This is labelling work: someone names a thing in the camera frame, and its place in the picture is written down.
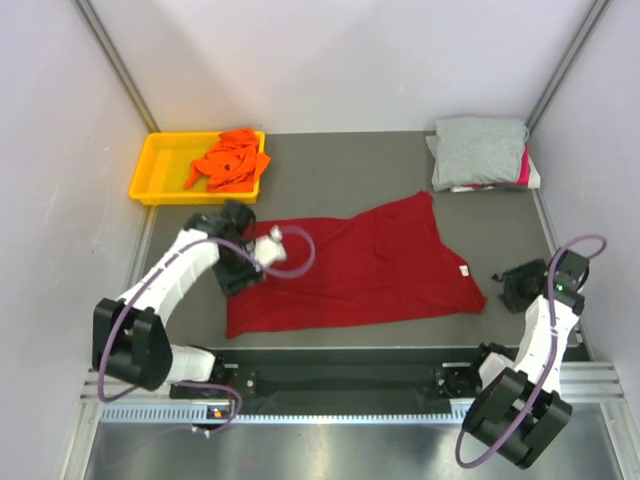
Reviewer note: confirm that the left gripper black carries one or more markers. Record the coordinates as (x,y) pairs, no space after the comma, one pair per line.
(233,284)

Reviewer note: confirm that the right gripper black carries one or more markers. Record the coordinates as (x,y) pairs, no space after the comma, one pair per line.
(511,276)

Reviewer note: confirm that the dark red t shirt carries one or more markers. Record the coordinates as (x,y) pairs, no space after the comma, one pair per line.
(383,265)

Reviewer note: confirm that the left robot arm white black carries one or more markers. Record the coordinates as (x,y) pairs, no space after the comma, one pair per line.
(130,342)

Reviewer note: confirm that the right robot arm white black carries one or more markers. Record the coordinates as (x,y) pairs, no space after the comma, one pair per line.
(519,410)

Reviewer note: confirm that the folded pink white t shirt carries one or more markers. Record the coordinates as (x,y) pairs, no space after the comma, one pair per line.
(529,178)

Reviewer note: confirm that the orange t shirt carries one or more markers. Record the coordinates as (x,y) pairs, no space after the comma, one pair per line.
(232,165)

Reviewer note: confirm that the yellow plastic bin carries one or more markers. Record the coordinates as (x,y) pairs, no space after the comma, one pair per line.
(164,166)

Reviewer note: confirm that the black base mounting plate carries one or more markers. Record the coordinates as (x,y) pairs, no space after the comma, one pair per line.
(428,380)

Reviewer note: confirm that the folded grey t shirt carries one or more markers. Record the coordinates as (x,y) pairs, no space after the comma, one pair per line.
(476,151)

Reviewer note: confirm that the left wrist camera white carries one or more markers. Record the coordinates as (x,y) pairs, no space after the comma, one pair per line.
(269,249)

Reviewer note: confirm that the aluminium frame rail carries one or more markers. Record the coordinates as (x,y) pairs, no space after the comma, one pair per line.
(580,382)

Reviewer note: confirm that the grey slotted cable duct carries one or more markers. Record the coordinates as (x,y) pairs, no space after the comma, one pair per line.
(200,413)

